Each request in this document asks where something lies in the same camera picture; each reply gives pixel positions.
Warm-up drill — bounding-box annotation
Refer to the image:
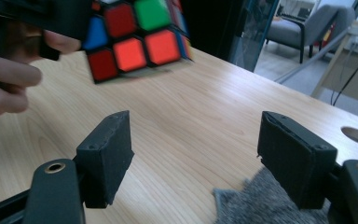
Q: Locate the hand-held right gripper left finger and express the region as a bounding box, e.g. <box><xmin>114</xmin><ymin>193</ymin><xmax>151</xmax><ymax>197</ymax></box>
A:
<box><xmin>75</xmin><ymin>110</ymin><xmax>135</xmax><ymax>209</ymax></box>

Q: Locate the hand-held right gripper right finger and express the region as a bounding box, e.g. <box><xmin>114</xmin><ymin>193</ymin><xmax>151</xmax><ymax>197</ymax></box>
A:
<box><xmin>256</xmin><ymin>110</ymin><xmax>338</xmax><ymax>210</ymax></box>

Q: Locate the grey cloth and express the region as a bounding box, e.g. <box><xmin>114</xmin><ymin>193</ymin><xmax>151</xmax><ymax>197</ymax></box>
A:
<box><xmin>213</xmin><ymin>166</ymin><xmax>330</xmax><ymax>224</ymax></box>

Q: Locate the multicoloured puzzle cube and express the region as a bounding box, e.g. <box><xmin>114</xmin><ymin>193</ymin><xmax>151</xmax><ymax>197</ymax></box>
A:
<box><xmin>82</xmin><ymin>0</ymin><xmax>195</xmax><ymax>85</ymax></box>

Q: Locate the grey metal bar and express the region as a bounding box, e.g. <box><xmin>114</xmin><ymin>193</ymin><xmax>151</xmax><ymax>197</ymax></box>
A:
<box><xmin>274</xmin><ymin>27</ymin><xmax>352</xmax><ymax>85</ymax></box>

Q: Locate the grey armchair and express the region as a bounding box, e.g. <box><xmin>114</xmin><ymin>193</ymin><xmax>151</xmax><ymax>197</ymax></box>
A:
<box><xmin>265</xmin><ymin>4</ymin><xmax>357</xmax><ymax>64</ymax></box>

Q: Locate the dark glass-fronted cabinet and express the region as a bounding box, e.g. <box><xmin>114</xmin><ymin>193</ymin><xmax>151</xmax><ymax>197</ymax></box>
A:
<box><xmin>180</xmin><ymin>0</ymin><xmax>282</xmax><ymax>73</ymax></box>

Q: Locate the black hanging cable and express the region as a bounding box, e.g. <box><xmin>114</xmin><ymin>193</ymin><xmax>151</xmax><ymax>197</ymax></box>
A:
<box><xmin>329</xmin><ymin>46</ymin><xmax>358</xmax><ymax>106</ymax></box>

